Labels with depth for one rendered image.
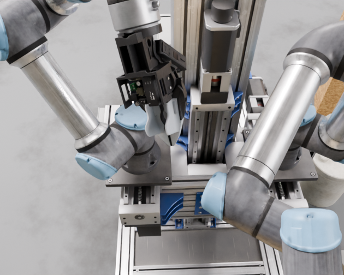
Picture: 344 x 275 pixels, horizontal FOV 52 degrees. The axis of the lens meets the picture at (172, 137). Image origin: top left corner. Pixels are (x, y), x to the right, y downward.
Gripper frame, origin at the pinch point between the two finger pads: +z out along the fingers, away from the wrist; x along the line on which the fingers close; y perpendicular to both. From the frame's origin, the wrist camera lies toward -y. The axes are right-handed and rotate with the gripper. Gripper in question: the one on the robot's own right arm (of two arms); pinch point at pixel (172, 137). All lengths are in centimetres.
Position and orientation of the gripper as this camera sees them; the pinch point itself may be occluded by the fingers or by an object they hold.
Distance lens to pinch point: 65.2
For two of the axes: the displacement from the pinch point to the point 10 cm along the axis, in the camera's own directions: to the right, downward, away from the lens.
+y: -3.5, 4.2, -8.4
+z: 2.2, 9.1, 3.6
